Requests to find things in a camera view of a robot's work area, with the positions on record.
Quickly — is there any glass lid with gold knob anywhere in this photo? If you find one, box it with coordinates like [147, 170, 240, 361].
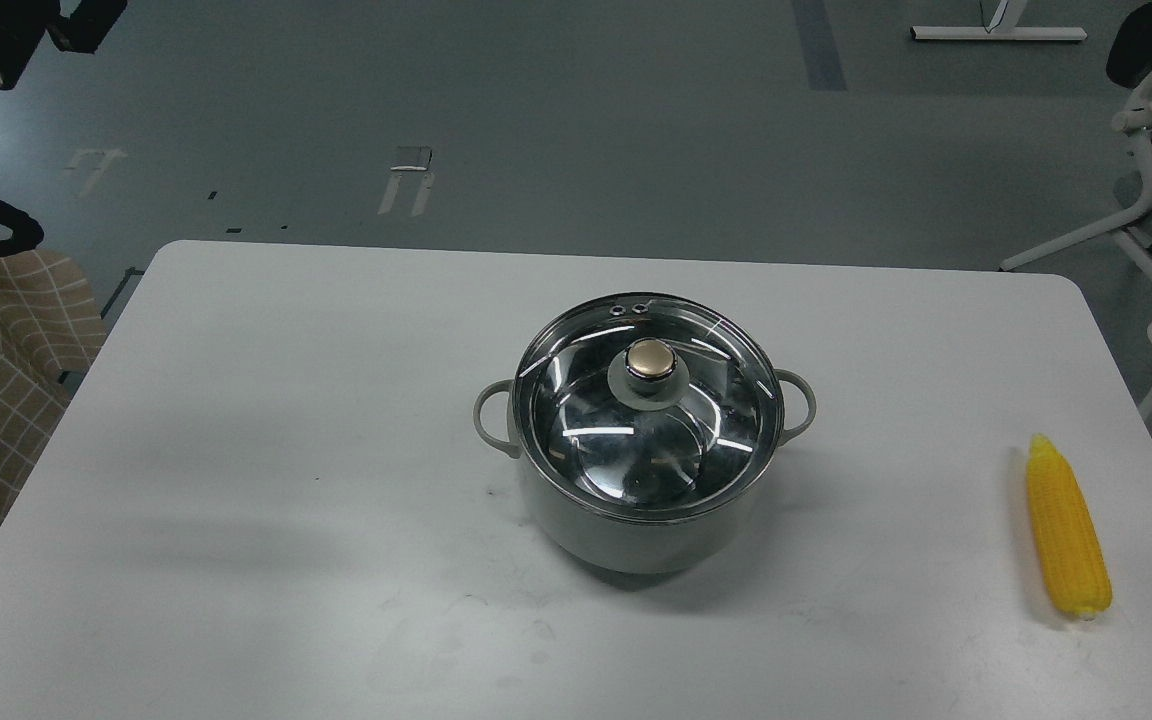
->
[509, 291, 806, 521]

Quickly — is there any white desk leg base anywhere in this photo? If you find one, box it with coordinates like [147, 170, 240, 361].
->
[908, 1, 1087, 44]

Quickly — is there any white steel cooking pot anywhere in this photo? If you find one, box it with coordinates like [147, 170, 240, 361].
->
[473, 291, 818, 576]

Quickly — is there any yellow corn cob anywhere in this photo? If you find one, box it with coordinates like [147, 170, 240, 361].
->
[1025, 433, 1114, 619]

